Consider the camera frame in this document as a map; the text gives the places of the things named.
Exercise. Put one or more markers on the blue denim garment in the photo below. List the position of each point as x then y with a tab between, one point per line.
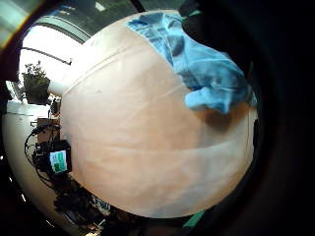
200	65

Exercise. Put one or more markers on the green potted plant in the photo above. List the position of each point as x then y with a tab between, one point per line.
35	83

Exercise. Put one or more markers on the brown cardboard box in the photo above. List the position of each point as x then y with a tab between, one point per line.
46	129

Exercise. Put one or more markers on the small monitor with green screen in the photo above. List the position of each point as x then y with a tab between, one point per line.
58	160

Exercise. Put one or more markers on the dark equipment pile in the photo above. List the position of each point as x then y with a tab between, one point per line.
78	203

